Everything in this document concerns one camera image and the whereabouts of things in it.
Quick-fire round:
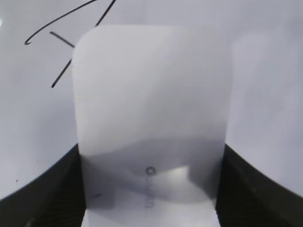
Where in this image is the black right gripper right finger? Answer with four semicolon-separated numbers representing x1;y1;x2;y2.
215;145;303;227

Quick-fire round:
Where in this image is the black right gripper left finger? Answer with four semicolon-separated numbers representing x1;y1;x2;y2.
0;145;86;227

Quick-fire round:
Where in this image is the white whiteboard eraser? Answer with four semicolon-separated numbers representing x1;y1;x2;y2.
72;25;232;227

